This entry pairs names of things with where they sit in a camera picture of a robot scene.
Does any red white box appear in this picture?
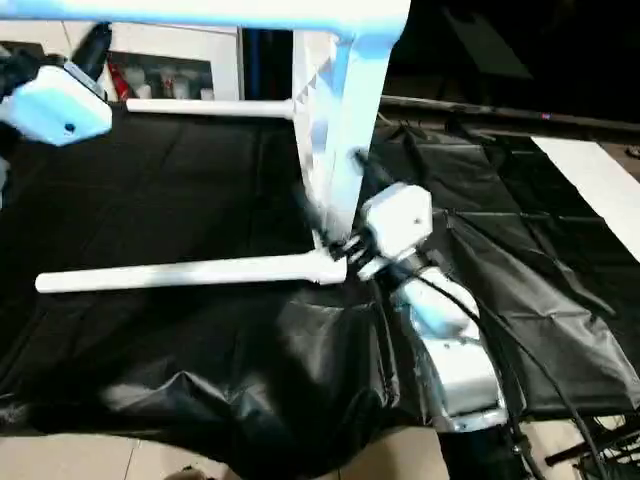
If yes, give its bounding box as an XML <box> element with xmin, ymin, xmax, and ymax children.
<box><xmin>107</xmin><ymin>52</ymin><xmax>130</xmax><ymax>101</ymax></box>

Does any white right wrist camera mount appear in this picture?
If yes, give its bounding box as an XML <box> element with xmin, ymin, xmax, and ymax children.
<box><xmin>357</xmin><ymin>182</ymin><xmax>434</xmax><ymax>281</ymax></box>

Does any long black bar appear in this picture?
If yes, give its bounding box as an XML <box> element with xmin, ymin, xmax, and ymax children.
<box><xmin>379</xmin><ymin>94</ymin><xmax>640</xmax><ymax>134</ymax></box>

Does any white display cabinet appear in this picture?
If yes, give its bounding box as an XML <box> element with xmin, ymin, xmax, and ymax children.
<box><xmin>0</xmin><ymin>22</ymin><xmax>241</xmax><ymax>104</ymax></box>

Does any white paper sheet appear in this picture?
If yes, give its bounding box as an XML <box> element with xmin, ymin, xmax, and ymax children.
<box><xmin>529</xmin><ymin>134</ymin><xmax>640</xmax><ymax>261</ymax></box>

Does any black shiny mat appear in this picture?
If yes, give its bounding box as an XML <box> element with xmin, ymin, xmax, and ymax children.
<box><xmin>0</xmin><ymin>99</ymin><xmax>640</xmax><ymax>471</ymax></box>

